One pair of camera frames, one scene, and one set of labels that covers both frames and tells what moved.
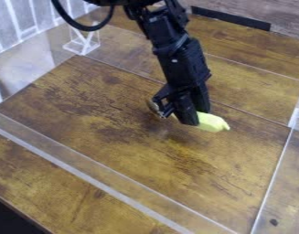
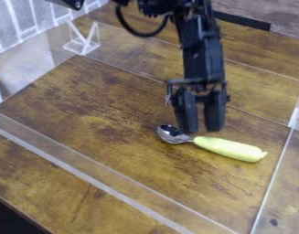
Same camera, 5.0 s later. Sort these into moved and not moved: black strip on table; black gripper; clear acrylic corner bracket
Moved: black gripper
Not moved: clear acrylic corner bracket; black strip on table
